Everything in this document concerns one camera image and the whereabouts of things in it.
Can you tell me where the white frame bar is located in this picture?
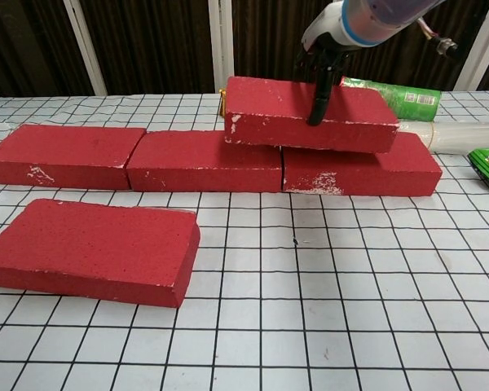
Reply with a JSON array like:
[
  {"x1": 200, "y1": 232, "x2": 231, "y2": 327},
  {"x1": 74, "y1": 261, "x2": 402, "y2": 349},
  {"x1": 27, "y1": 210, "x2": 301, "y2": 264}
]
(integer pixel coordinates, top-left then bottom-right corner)
[
  {"x1": 62, "y1": 0, "x2": 108, "y2": 97},
  {"x1": 206, "y1": 0, "x2": 236, "y2": 94},
  {"x1": 451, "y1": 0, "x2": 489, "y2": 92}
]

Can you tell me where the clear plastic cup stack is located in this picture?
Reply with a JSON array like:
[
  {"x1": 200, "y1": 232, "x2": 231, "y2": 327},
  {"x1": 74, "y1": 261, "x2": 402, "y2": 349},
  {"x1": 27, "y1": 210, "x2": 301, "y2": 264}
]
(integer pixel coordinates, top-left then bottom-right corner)
[{"x1": 394, "y1": 121, "x2": 489, "y2": 155}]

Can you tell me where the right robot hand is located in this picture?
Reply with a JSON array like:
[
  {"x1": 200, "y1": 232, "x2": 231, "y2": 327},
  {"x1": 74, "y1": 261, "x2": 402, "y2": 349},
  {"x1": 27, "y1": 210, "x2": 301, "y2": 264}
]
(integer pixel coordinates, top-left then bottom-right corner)
[{"x1": 296, "y1": 0, "x2": 352, "y2": 126}]

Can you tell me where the dark pleated curtain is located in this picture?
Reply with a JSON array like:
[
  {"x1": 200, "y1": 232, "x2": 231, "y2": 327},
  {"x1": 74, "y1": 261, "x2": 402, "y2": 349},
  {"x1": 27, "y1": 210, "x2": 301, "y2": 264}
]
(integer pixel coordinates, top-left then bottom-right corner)
[{"x1": 0, "y1": 0, "x2": 489, "y2": 101}]

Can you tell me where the white black grid tablecloth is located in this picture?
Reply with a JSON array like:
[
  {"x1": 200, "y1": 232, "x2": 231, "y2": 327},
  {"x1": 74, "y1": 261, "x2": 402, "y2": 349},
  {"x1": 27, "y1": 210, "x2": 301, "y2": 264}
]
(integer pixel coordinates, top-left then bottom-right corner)
[{"x1": 0, "y1": 90, "x2": 489, "y2": 391}]

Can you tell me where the right arm wire connector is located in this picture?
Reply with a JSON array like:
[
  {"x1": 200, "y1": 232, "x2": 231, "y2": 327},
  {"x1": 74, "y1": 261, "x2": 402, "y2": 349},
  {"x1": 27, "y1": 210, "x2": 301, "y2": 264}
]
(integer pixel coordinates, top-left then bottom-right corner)
[{"x1": 417, "y1": 15, "x2": 460, "y2": 58}]

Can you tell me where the red brick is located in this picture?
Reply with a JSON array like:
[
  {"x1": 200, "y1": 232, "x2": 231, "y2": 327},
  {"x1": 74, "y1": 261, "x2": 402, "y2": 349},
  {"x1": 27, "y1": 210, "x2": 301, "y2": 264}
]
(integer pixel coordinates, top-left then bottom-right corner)
[
  {"x1": 280, "y1": 132, "x2": 443, "y2": 200},
  {"x1": 223, "y1": 76, "x2": 400, "y2": 155},
  {"x1": 0, "y1": 124, "x2": 148, "y2": 191},
  {"x1": 126, "y1": 130, "x2": 284, "y2": 193},
  {"x1": 0, "y1": 198, "x2": 201, "y2": 309}
]

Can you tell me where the green chips can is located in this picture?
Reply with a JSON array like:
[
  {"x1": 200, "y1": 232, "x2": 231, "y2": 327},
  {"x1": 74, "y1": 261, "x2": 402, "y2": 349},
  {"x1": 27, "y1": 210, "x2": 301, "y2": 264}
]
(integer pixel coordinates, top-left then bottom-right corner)
[{"x1": 340, "y1": 76, "x2": 443, "y2": 123}]

